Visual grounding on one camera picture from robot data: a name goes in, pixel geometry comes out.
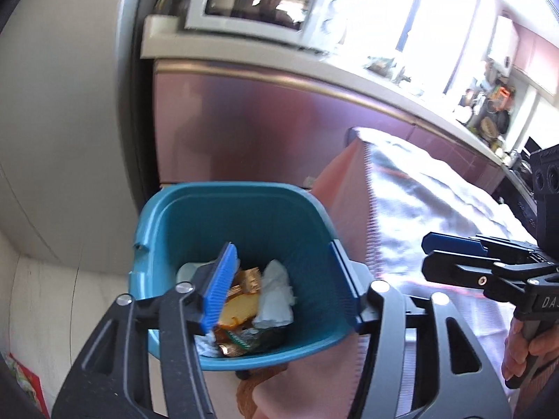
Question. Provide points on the orange hanging grater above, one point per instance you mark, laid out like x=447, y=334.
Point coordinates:
x=501, y=93

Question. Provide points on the white microwave oven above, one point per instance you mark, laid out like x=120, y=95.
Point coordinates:
x=194, y=13

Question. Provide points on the grey checked cloth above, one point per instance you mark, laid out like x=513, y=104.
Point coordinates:
x=428, y=192

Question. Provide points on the grey refrigerator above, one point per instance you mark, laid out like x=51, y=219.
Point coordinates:
x=65, y=118

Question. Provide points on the red printed bag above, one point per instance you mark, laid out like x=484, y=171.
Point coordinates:
x=26, y=379

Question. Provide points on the person's right hand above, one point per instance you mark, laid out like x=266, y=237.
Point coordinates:
x=509, y=358

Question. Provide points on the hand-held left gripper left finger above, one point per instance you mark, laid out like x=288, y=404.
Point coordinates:
x=218, y=288

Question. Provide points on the green printed wrapper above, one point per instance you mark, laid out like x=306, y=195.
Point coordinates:
x=238, y=342

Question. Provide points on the white tissue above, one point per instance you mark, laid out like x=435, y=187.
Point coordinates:
x=275, y=297

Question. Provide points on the white stone kitchen countertop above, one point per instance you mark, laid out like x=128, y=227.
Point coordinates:
x=305, y=67

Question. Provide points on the teal plastic waste bin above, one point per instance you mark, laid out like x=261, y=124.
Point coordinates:
x=262, y=218

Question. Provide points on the dark framed kitchen window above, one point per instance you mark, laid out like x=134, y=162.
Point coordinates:
x=436, y=17

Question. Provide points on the white wall water heater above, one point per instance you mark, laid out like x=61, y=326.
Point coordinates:
x=504, y=43

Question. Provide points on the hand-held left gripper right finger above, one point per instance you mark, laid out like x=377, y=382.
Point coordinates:
x=345, y=279

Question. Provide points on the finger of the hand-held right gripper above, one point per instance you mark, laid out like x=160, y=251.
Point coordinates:
x=445, y=242
x=454, y=268

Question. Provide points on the purple kitchen base cabinets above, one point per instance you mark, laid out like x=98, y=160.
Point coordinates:
x=262, y=131

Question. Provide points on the pink wall cabinet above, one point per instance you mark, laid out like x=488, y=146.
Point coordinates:
x=541, y=61

